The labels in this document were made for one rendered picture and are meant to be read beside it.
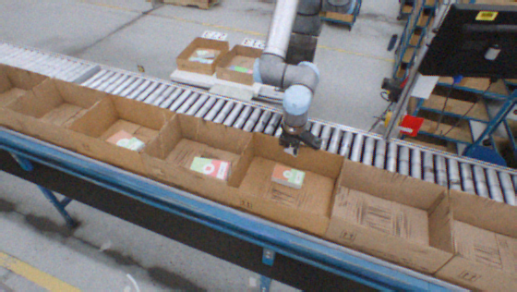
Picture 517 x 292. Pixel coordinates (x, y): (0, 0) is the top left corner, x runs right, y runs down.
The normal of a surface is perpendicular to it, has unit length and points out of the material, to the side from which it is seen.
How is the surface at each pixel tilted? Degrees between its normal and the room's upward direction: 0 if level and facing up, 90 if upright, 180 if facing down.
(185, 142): 1
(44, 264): 0
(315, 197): 6
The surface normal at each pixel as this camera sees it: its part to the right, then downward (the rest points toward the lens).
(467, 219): -0.36, 0.64
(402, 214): 0.05, -0.70
